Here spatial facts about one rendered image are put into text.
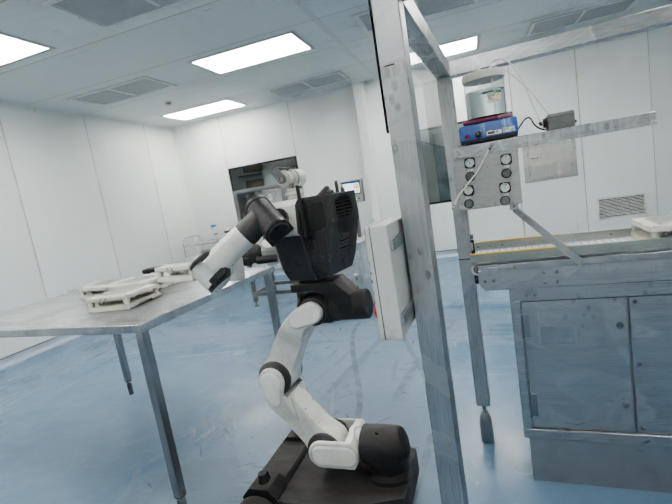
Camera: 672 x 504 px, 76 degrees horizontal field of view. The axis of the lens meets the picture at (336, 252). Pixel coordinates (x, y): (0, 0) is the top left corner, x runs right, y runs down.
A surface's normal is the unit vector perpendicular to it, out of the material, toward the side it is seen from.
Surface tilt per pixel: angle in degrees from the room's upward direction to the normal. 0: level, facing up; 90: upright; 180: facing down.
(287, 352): 90
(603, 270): 90
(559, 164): 90
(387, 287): 90
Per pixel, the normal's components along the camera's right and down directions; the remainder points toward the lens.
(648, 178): -0.29, 0.18
